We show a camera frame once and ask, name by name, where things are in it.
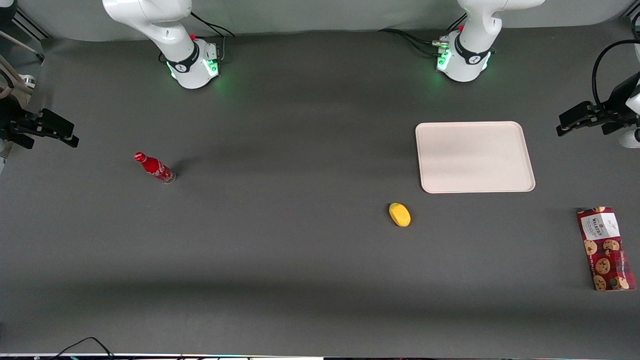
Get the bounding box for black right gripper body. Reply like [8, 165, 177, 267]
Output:
[0, 94, 44, 150]

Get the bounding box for black arm base cable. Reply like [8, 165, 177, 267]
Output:
[189, 11, 236, 63]
[377, 13, 468, 57]

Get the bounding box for black loose cable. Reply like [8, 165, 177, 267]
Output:
[50, 336, 117, 360]

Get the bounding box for metal frame rail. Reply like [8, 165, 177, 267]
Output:
[12, 9, 52, 42]

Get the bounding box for beige plastic tray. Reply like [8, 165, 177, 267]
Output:
[415, 121, 536, 194]

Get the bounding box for black left arm base cable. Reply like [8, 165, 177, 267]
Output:
[377, 13, 468, 57]

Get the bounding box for red cola bottle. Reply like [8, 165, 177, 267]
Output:
[133, 151, 177, 185]

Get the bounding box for red cookie box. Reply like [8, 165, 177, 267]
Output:
[577, 206, 637, 292]

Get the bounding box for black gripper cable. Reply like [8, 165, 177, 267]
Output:
[591, 39, 640, 109]

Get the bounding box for black right arm base cable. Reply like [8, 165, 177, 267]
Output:
[189, 11, 236, 63]

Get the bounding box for beige stand rod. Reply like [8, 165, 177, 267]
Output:
[0, 29, 37, 101]

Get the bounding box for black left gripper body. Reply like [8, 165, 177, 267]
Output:
[594, 71, 640, 136]

